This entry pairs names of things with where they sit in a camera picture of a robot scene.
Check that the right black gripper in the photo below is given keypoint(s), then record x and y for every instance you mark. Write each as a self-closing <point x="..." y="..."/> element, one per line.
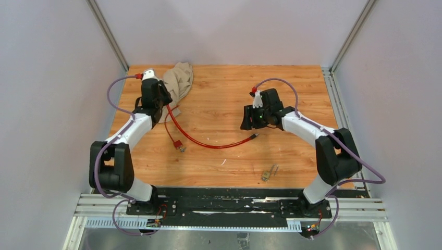
<point x="249" y="112"/>

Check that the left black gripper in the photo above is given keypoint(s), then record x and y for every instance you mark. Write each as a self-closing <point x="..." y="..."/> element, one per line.
<point x="167" y="95"/>

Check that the red cable lock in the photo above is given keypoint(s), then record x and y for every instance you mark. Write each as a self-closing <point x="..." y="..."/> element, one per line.
<point x="212" y="138"/>

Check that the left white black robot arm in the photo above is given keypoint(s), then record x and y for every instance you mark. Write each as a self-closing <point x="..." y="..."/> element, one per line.
<point x="111" y="169"/>

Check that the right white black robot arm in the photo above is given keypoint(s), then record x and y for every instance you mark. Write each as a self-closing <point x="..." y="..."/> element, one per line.
<point x="335" y="150"/>

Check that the beige cloth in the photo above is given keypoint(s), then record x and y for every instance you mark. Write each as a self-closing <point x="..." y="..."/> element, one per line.
<point x="178" y="81"/>

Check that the brass padlock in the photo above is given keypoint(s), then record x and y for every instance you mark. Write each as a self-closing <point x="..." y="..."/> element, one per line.
<point x="266" y="175"/>

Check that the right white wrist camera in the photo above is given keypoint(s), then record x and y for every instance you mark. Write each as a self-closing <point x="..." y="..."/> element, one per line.
<point x="257" y="99"/>

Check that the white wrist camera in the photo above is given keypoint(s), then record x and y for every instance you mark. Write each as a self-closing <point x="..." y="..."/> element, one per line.
<point x="257" y="99"/>
<point x="147" y="74"/>

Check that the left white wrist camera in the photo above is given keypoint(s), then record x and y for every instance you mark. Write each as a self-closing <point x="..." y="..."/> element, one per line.
<point x="147" y="74"/>

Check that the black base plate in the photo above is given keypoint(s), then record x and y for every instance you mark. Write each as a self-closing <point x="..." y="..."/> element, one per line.
<point x="211" y="208"/>

